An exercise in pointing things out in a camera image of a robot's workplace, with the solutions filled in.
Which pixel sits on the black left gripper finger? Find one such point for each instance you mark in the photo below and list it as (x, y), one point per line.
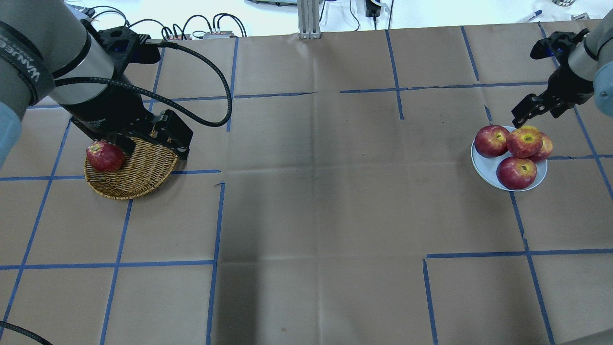
(183, 153)

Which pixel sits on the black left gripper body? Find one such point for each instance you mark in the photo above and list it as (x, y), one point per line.
(111, 116)

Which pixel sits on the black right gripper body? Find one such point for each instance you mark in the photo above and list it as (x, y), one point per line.
(571, 85)

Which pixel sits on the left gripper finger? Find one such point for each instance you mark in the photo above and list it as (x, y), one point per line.
(126, 144)

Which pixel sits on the red yellow apple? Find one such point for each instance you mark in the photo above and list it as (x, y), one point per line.
(524, 142)

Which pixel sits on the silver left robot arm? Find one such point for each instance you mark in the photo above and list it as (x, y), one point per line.
(46, 51)

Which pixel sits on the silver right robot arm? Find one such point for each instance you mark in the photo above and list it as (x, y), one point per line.
(599, 42)

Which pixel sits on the dark red basket apple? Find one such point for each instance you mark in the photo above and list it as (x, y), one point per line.
(105, 157)

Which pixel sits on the woven wicker basket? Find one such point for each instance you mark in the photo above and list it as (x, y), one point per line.
(146, 169)

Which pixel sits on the red plate apple back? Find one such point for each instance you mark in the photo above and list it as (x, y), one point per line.
(545, 151)

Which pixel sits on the red plate apple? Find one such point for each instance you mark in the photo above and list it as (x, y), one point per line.
(491, 141)
(516, 174)
(545, 151)

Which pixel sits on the red plate apple left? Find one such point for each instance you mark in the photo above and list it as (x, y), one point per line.
(491, 141)

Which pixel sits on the red plate apple front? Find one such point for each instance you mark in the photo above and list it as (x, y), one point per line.
(516, 174)

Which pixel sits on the light blue plate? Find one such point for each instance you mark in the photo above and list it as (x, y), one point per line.
(486, 168)

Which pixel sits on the blue white pen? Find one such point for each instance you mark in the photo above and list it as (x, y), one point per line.
(530, 17)

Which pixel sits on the aluminium frame post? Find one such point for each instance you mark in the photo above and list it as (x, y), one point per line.
(308, 19)

